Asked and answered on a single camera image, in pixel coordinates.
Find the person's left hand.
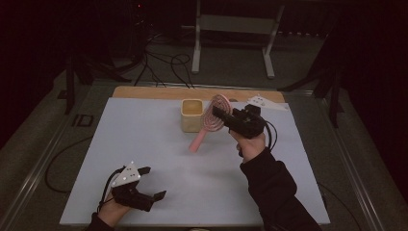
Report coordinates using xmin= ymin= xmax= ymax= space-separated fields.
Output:
xmin=97 ymin=197 xmax=133 ymax=229

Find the right hand-held gripper cable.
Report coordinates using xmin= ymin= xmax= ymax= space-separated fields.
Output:
xmin=263 ymin=118 xmax=279 ymax=152

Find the cream yellow cup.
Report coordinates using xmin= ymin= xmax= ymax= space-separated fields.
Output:
xmin=180 ymin=98 xmax=205 ymax=134

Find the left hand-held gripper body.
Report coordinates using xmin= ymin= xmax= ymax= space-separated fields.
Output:
xmin=110 ymin=161 xmax=156 ymax=213

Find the metal floor rail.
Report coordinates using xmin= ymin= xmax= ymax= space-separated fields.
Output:
xmin=0 ymin=81 xmax=97 ymax=227
xmin=316 ymin=94 xmax=391 ymax=231

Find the black stand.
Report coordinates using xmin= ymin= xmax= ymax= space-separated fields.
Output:
xmin=63 ymin=51 xmax=133 ymax=116
xmin=278 ymin=32 xmax=345 ymax=129

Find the black cable bundle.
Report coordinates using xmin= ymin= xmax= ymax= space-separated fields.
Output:
xmin=134 ymin=32 xmax=195 ymax=90

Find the hand-held gripper cable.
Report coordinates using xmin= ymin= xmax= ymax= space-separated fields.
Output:
xmin=263 ymin=118 xmax=279 ymax=152
xmin=96 ymin=166 xmax=127 ymax=214

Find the white metal stand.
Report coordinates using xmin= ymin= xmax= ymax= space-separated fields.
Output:
xmin=191 ymin=0 xmax=287 ymax=80

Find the pink hairbrush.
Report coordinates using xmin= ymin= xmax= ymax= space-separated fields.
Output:
xmin=188 ymin=93 xmax=234 ymax=154

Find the black square floor frame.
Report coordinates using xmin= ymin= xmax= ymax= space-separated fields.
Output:
xmin=71 ymin=113 xmax=95 ymax=128

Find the black floor cable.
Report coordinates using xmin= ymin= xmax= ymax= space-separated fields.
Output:
xmin=44 ymin=136 xmax=94 ymax=194

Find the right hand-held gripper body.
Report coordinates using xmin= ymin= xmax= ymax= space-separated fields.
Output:
xmin=228 ymin=94 xmax=290 ymax=140

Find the left hand-held gripper cable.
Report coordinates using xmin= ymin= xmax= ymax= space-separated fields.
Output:
xmin=96 ymin=166 xmax=127 ymax=214

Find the person's right hand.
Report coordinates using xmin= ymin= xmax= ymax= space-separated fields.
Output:
xmin=229 ymin=129 xmax=268 ymax=165

